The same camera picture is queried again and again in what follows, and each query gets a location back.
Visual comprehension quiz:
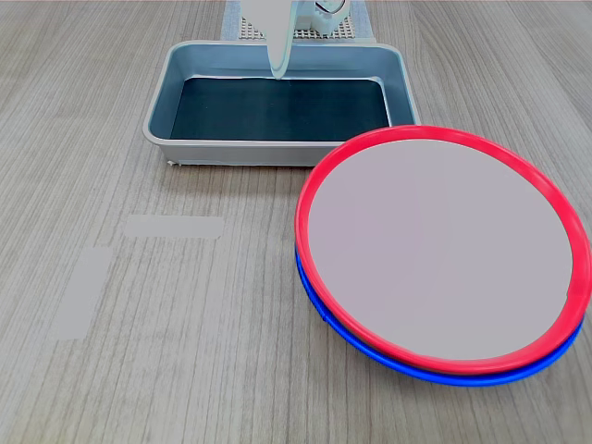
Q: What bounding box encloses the pale perforated base plate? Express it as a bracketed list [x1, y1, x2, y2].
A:
[240, 16, 358, 42]

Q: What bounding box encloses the white plate blue rim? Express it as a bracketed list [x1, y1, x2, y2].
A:
[294, 244, 586, 388]

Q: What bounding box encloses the steel tray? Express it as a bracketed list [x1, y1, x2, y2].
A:
[142, 40, 422, 168]

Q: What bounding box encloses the pale tape strip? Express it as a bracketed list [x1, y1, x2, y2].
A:
[49, 247, 114, 342]
[124, 214, 226, 240]

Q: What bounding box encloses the white plate red rim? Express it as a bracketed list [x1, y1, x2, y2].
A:
[294, 124, 592, 376]

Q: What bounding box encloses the black tray mat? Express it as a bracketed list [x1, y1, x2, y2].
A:
[169, 76, 393, 142]

